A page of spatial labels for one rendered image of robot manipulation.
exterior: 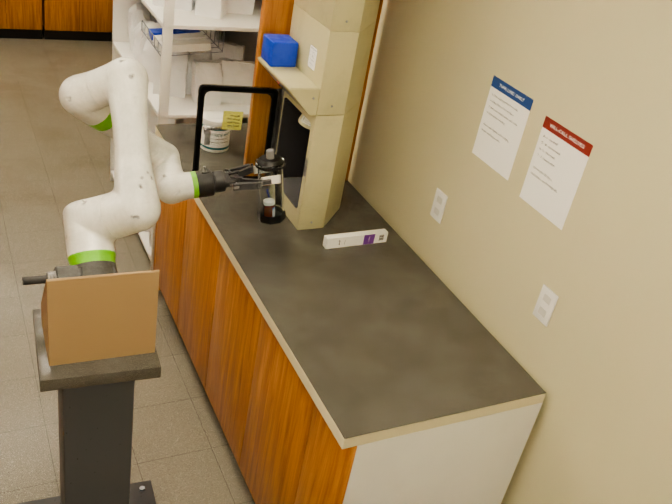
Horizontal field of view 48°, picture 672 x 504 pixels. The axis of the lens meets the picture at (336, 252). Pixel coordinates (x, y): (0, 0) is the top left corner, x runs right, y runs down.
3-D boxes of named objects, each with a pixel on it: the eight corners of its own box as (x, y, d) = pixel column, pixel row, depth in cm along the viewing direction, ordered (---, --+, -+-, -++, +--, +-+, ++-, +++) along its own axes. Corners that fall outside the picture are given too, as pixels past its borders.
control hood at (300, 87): (282, 82, 292) (285, 56, 286) (316, 116, 268) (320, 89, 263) (254, 82, 286) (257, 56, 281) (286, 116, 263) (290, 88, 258)
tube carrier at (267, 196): (281, 206, 284) (280, 153, 273) (290, 219, 275) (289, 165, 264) (253, 210, 280) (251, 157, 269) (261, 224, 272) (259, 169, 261)
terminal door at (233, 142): (266, 181, 311) (278, 88, 291) (191, 181, 301) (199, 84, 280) (265, 180, 312) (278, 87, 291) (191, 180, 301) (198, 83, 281)
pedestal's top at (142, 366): (40, 392, 203) (39, 381, 201) (33, 320, 228) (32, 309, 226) (160, 377, 216) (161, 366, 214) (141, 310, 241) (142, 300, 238)
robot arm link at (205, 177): (194, 192, 267) (200, 204, 260) (192, 162, 261) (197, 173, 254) (211, 190, 269) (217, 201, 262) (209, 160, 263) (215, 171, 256)
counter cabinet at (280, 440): (269, 275, 432) (291, 129, 386) (468, 582, 282) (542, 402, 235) (152, 289, 402) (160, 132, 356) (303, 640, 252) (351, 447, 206)
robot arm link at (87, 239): (105, 255, 203) (96, 188, 207) (58, 269, 208) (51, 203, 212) (134, 261, 215) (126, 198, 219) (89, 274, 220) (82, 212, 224)
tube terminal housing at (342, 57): (321, 187, 327) (354, 6, 287) (354, 225, 303) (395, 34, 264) (267, 190, 316) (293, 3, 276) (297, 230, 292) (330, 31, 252)
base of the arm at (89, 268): (26, 286, 196) (24, 263, 197) (20, 299, 208) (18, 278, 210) (128, 278, 208) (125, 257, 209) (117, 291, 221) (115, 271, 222)
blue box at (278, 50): (285, 58, 285) (288, 34, 281) (295, 67, 278) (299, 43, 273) (260, 57, 281) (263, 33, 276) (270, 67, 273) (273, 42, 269)
